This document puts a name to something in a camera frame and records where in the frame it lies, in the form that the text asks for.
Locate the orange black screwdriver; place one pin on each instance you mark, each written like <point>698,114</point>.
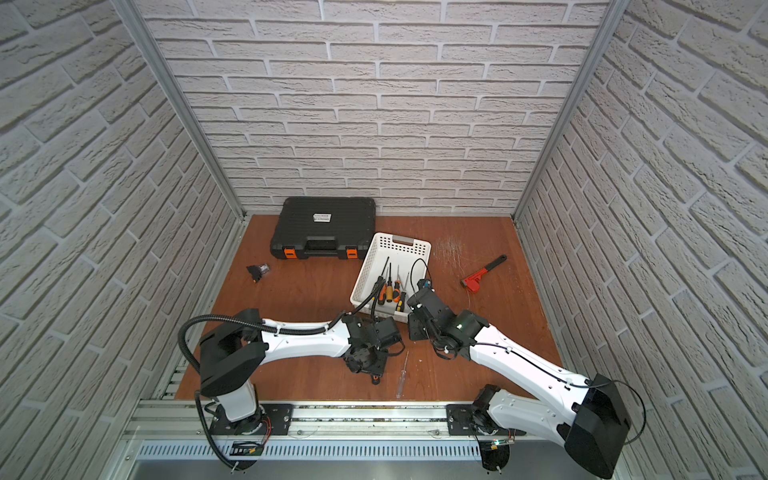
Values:
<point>381,283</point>
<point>397,290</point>

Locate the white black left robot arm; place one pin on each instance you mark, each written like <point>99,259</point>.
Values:
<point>226,351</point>

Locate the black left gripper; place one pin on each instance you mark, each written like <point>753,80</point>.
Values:
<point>364,366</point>

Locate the aluminium corner post right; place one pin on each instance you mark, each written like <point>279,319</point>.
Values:
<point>592,58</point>

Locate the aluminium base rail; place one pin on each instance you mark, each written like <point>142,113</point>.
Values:
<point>346,431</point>

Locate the black yellow long screwdriver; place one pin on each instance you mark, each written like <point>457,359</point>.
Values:
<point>384,269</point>

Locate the aluminium corner post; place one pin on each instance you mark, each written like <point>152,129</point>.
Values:
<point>136,26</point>
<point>592,58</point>

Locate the yellow handle screwdriver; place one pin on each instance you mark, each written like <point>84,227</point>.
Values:
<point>389,286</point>

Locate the clear handle small screwdriver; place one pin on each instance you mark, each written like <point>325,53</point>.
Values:
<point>402,378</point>

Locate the small black loose part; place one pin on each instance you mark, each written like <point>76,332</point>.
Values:
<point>258,272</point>

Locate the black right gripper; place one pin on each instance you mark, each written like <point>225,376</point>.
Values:
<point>415,333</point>

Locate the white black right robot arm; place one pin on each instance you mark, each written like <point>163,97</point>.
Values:
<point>586,416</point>

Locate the aluminium corner post left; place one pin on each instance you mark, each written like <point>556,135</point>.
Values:
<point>136,26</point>

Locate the white perforated plastic bin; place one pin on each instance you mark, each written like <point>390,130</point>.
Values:
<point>394,264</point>

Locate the clear handle tester screwdriver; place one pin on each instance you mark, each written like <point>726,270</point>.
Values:
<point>404,291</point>

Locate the black plastic tool case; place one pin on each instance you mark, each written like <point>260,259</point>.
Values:
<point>337,227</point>

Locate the red pipe wrench black handle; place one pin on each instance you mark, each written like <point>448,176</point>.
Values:
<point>472,281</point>

